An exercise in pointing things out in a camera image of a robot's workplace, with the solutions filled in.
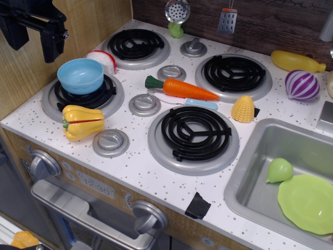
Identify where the yellow toy squash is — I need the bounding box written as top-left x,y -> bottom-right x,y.
271,50 -> 326,73

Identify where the yellow toy corn piece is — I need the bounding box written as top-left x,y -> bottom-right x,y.
231,95 -> 254,123

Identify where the front left black burner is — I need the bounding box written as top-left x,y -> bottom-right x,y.
42,74 -> 124,122

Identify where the yellow toy bell pepper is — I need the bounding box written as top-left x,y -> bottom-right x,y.
62,105 -> 105,141

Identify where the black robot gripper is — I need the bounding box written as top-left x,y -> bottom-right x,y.
1,1 -> 68,63

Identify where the orange toy on floor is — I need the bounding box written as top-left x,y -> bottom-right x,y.
10,231 -> 40,249

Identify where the front right black burner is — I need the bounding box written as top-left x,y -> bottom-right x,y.
147,106 -> 239,176

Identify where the front silver stove knob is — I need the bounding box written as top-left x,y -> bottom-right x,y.
93,129 -> 130,158

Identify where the right oven dial knob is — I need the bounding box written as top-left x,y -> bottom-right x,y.
132,200 -> 168,234

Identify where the upper middle silver knob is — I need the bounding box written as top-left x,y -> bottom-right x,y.
157,65 -> 187,81

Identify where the orange toy carrot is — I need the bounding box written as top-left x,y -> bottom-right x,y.
145,76 -> 219,100

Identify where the silver stove knob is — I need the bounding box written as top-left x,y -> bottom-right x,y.
180,37 -> 208,58
129,94 -> 161,117
93,129 -> 130,158

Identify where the purple white toy onion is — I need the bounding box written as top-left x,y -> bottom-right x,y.
285,70 -> 320,101

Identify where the black burner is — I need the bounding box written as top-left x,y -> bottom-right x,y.
147,106 -> 239,176
195,54 -> 273,104
103,29 -> 171,70
42,74 -> 124,122

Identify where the silver oven door handle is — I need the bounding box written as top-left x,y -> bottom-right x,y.
31,180 -> 157,249

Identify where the back silver stove knob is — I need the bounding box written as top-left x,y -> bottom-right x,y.
180,37 -> 208,58

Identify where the green plastic plate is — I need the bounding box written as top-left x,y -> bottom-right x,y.
277,174 -> 332,235

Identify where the green toy pear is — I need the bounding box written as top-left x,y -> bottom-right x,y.
266,158 -> 293,183

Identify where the silver sink basin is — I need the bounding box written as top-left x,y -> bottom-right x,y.
224,119 -> 332,249

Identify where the blue handled toy knife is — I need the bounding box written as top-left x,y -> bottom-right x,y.
154,93 -> 218,110

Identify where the red white toy radish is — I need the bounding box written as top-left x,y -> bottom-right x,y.
86,50 -> 117,74

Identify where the back right black burner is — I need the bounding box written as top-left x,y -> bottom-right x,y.
195,54 -> 273,104

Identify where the black tape near sink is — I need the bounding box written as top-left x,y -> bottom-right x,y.
254,107 -> 260,118

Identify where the hanging silver skimmer ladle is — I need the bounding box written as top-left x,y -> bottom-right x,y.
164,1 -> 190,24

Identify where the back left black burner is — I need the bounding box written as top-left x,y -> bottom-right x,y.
103,29 -> 171,70

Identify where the green toy vegetable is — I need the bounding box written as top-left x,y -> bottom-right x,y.
168,22 -> 184,39

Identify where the silver faucet pipe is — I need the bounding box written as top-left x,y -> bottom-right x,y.
319,16 -> 332,42

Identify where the oven dial knob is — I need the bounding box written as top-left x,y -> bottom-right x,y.
132,200 -> 168,234
30,149 -> 62,180

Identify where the light blue plastic bowl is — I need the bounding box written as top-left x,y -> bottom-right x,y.
57,58 -> 104,95

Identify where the centre silver stove knob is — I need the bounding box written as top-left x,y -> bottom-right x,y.
129,94 -> 161,117

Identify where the hanging silver spatula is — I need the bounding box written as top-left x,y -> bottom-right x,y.
217,1 -> 238,34

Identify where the black tape front edge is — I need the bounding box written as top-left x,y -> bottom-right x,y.
185,192 -> 211,219

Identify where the left oven dial knob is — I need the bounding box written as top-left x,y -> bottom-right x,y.
30,149 -> 62,180

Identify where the cream toy at right edge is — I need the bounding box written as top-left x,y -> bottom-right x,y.
326,71 -> 333,98

